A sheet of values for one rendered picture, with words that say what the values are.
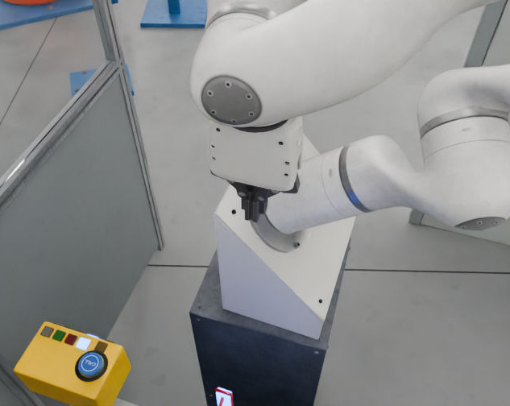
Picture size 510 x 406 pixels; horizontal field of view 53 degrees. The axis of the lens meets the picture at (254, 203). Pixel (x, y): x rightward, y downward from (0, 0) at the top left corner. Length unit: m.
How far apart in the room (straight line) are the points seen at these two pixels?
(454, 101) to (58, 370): 0.75
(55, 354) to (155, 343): 1.20
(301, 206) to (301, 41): 0.55
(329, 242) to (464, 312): 1.34
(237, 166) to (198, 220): 1.91
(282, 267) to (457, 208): 0.36
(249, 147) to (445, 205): 0.31
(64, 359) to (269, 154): 0.58
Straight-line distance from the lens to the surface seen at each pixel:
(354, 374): 2.11
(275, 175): 0.56
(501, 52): 1.97
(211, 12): 0.44
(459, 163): 0.73
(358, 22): 0.36
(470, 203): 0.73
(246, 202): 0.62
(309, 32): 0.36
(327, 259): 1.07
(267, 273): 0.95
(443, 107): 0.77
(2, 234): 1.42
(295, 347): 1.12
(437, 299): 2.35
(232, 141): 0.54
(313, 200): 0.86
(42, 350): 1.00
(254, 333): 1.11
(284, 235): 0.96
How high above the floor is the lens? 1.91
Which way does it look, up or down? 49 degrees down
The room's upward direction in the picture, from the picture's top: straight up
